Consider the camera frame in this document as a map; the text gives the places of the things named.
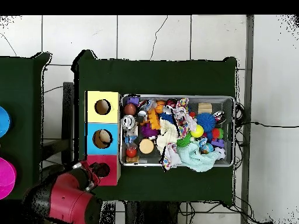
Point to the orange plastic block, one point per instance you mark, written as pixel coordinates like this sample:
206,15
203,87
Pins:
153,120

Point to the magenta bowl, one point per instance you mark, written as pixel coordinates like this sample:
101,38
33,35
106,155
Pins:
7,177

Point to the silver drink can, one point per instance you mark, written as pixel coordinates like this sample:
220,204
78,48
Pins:
128,121

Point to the clear mesh bin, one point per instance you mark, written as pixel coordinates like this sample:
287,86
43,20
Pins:
224,100

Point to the purple spiky toy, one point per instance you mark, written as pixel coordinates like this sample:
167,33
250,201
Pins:
148,131

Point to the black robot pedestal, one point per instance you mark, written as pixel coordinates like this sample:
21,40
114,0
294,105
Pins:
151,214

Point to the orange basketball toy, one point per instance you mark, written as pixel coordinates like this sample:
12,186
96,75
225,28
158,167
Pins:
160,106

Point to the brown football toy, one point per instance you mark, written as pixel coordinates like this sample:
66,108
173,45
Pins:
129,109

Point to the blue fuzzy ball with eyes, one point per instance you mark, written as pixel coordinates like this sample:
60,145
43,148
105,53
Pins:
205,121

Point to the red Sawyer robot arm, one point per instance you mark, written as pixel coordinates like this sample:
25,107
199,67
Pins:
67,200

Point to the wooden box with three holes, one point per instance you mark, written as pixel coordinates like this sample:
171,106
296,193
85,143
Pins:
109,114

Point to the dark green tablecloth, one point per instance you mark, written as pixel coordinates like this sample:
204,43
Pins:
151,77
21,81

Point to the blue bowl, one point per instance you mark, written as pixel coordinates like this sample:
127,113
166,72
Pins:
4,121

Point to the blue spiky ball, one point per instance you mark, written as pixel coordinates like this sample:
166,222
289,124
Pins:
167,116

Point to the mint knitted cloth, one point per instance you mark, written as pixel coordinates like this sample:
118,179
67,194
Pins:
198,158

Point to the globe print ball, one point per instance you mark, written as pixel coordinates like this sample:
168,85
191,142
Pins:
206,148

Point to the cream muslin cloth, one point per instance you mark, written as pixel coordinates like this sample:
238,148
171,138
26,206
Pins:
167,135

